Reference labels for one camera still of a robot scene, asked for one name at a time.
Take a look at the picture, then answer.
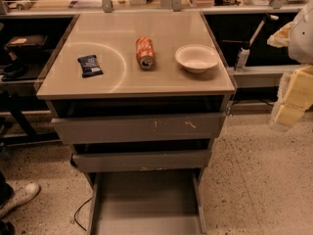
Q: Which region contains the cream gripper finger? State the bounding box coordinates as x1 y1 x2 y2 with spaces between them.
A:
269 65 313 131

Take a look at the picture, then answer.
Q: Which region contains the dark blue rxbar wrapper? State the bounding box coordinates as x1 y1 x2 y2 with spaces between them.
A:
77 55 103 78

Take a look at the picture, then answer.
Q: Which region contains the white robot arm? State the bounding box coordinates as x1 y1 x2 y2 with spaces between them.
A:
267 0 313 131

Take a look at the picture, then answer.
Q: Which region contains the grey top drawer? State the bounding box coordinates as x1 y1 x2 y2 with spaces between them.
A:
52 113 226 144

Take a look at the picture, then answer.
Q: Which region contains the grey drawer cabinet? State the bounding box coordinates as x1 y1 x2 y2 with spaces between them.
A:
37 12 235 235

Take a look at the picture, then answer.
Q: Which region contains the grey middle drawer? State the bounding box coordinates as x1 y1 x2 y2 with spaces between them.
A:
73 149 211 172

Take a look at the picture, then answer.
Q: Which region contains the open grey bottom drawer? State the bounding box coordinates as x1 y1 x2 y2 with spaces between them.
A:
87 169 206 235

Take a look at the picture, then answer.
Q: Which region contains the white bowl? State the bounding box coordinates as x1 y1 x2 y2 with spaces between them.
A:
175 44 219 73

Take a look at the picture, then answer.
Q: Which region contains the orange soda can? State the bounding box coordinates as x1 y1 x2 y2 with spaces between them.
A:
136 37 156 70

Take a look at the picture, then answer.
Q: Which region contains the dark flat box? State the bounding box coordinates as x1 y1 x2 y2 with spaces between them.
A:
6 34 47 48

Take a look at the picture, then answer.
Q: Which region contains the white sneaker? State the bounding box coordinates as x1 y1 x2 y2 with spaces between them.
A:
0 183 41 218

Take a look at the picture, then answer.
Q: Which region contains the black floor cable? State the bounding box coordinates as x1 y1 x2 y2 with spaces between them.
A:
73 197 93 232

